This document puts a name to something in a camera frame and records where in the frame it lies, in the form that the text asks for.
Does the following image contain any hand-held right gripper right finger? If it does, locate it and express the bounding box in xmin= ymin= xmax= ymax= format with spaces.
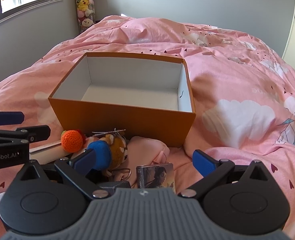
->
xmin=177 ymin=149 xmax=275 ymax=201

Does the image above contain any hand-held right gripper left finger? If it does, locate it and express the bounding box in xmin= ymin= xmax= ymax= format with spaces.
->
xmin=11 ymin=149 xmax=111 ymax=201

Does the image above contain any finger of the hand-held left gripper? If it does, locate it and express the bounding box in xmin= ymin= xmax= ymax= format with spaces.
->
xmin=0 ymin=125 xmax=51 ymax=146
xmin=0 ymin=109 xmax=25 ymax=127

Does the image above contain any orange crochet ball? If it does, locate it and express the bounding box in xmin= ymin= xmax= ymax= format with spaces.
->
xmin=61 ymin=129 xmax=87 ymax=153

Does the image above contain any white long box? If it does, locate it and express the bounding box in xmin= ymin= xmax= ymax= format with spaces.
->
xmin=29 ymin=141 xmax=71 ymax=166

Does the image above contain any striped-tail plush toy blue outfit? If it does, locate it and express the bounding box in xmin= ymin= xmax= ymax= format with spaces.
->
xmin=89 ymin=134 xmax=129 ymax=172

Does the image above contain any dark grey box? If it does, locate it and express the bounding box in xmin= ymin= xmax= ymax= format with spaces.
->
xmin=97 ymin=180 xmax=132 ymax=191

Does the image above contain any figure print card box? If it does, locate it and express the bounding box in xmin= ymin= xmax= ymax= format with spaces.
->
xmin=136 ymin=162 xmax=176 ymax=194

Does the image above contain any orange cardboard box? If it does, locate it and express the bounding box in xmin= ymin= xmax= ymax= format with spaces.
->
xmin=48 ymin=52 xmax=196 ymax=148

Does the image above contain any pink printed blanket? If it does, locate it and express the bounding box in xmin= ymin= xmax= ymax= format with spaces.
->
xmin=0 ymin=15 xmax=295 ymax=240

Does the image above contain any hanging net of plush toys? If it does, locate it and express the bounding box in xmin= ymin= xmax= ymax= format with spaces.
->
xmin=75 ymin=0 xmax=97 ymax=34

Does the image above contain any metal key ring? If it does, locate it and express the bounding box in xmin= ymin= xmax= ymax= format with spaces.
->
xmin=110 ymin=168 xmax=132 ymax=182

